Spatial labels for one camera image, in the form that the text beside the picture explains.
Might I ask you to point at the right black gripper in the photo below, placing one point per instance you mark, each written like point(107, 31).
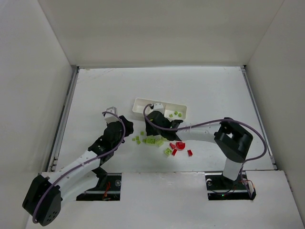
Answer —
point(162, 122)

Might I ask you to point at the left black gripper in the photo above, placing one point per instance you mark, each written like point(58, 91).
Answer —
point(122, 126)

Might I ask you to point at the green 2x3 lego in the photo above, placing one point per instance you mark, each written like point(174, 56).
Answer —
point(150, 141)

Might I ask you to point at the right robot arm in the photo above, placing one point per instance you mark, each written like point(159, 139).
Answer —
point(232, 139)

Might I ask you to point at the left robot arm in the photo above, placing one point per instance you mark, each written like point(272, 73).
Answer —
point(45, 195)

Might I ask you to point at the white three-compartment tray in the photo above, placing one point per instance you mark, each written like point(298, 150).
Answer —
point(141, 109)

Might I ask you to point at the green square lego lower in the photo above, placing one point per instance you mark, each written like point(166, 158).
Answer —
point(168, 152)

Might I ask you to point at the red round lego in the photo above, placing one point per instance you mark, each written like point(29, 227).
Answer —
point(180, 145)

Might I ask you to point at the red lego block right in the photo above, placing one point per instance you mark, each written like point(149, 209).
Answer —
point(190, 153)

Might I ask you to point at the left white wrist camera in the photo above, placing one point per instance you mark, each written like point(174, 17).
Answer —
point(110, 115)

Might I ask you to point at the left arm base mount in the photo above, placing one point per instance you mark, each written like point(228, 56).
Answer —
point(108, 187)

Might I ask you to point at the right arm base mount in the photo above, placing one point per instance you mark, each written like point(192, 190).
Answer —
point(221, 188)

